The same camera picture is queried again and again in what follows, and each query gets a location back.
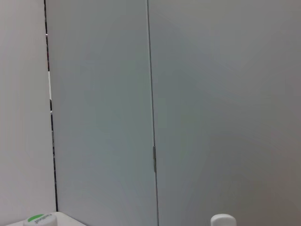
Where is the green white pen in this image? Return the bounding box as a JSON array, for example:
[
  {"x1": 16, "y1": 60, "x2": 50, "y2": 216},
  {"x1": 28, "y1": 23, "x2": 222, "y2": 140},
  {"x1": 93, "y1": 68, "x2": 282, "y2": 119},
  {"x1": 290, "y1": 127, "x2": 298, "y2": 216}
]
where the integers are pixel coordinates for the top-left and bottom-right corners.
[{"x1": 210, "y1": 213, "x2": 237, "y2": 226}]

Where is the clear green-label water bottle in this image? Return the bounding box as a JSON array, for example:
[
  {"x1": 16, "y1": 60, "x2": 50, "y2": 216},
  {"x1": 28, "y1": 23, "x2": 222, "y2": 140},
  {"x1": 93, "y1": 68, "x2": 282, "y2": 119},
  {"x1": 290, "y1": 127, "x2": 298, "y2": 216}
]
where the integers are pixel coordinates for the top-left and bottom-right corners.
[{"x1": 23, "y1": 213, "x2": 58, "y2": 226}]

